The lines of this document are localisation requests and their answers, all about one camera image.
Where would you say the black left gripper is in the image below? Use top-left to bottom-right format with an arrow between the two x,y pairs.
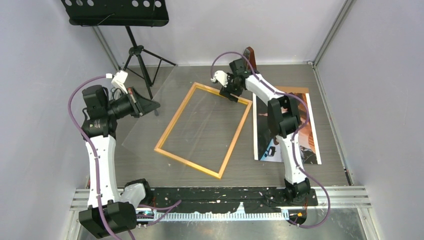
105,86 -> 160,120

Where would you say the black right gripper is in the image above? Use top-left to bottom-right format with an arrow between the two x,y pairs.
218,72 -> 243,103

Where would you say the yellow wooden picture frame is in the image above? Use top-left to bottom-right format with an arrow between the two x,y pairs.
159,90 -> 253,180

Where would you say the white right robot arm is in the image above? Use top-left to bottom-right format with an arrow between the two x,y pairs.
210,58 -> 311,205

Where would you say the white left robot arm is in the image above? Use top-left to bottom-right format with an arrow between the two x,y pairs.
78,85 -> 160,239

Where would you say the brown metronome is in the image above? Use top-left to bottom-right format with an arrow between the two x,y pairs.
243,46 -> 257,71

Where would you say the brown backing board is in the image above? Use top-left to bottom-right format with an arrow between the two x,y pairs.
276,86 -> 309,94

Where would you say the black music stand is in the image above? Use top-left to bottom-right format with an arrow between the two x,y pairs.
61,0 -> 176,99

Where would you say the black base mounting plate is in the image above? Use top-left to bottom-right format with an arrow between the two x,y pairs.
140,186 -> 318,214

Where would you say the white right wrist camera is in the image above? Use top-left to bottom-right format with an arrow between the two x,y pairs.
210,70 -> 229,88

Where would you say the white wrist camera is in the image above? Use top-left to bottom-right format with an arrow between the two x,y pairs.
210,70 -> 229,88
105,70 -> 128,95

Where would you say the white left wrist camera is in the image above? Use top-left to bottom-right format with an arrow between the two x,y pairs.
105,70 -> 128,95

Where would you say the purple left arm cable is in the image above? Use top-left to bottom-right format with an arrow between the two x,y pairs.
67,75 -> 137,240

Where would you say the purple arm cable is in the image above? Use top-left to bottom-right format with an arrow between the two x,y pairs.
210,51 -> 331,230
67,75 -> 137,240

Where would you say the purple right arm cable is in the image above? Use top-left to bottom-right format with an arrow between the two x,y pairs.
210,51 -> 331,230

